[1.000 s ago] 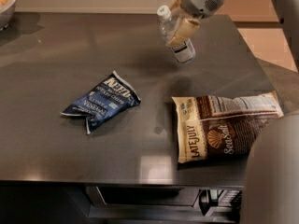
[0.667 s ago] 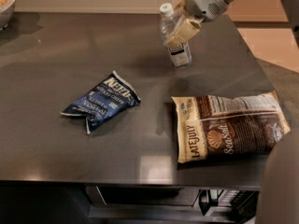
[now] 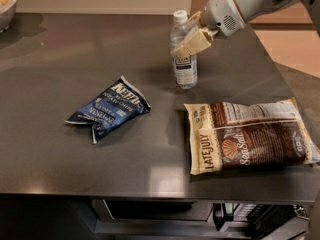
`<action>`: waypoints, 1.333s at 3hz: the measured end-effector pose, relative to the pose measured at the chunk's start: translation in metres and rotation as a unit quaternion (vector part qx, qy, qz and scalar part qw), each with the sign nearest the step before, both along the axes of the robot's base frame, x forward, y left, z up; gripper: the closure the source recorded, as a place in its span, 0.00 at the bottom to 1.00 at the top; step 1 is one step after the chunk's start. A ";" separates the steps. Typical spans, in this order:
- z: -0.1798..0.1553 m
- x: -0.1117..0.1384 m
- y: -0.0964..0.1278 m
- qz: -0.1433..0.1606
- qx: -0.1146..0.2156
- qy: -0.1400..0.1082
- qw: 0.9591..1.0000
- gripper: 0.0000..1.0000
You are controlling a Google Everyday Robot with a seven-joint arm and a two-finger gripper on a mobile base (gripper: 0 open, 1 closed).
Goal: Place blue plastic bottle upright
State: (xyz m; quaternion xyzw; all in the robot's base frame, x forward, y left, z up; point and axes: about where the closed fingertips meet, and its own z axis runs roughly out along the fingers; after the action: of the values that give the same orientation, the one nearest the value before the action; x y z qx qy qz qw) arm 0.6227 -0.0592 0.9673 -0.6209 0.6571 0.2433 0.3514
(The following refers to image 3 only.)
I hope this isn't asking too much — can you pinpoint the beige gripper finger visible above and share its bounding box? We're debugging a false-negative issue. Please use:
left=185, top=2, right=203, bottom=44
left=171, top=27, right=218, bottom=59
left=186, top=11, right=202, bottom=29

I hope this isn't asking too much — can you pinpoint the clear plastic water bottle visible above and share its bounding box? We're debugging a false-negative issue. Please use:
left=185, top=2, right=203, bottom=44
left=170, top=10, right=198, bottom=89

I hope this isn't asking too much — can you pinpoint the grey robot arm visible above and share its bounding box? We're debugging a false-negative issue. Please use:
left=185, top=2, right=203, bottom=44
left=171, top=0, right=320, bottom=59

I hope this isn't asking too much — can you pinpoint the brown Late July chips bag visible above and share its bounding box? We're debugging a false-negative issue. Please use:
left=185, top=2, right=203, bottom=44
left=185, top=98, right=319, bottom=175

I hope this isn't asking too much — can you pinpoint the blue Kettle chips bag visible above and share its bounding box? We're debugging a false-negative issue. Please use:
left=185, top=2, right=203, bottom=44
left=66, top=76, right=151, bottom=144

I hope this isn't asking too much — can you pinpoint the metal bowl with fruit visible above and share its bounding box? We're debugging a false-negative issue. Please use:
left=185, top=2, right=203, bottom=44
left=0, top=0, right=18, bottom=33

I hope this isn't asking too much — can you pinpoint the black microwave under counter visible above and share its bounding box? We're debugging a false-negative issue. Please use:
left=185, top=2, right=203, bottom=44
left=92, top=199, right=309, bottom=240

